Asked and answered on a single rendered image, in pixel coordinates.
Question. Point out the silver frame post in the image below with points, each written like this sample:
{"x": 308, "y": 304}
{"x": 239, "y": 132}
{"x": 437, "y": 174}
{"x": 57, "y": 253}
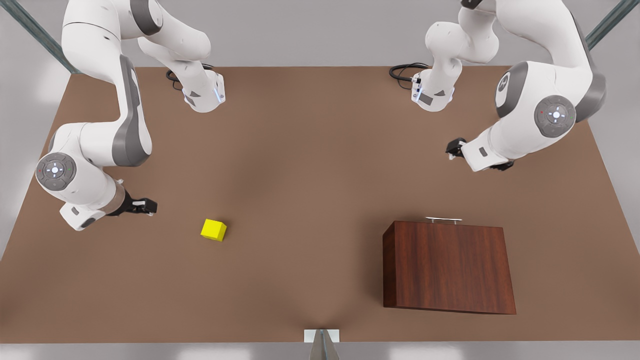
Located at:
{"x": 321, "y": 342}
{"x": 35, "y": 35}
{"x": 610, "y": 22}

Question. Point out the yellow cube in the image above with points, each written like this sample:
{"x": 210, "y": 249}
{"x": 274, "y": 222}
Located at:
{"x": 214, "y": 229}

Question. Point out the dark wooden drawer cabinet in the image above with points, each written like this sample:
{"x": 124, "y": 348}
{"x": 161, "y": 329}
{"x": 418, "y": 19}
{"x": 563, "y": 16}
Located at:
{"x": 447, "y": 267}

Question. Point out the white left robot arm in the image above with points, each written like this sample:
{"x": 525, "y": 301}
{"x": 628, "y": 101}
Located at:
{"x": 535, "y": 85}

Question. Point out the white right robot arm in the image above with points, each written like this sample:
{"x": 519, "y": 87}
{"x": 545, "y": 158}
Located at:
{"x": 95, "y": 145}

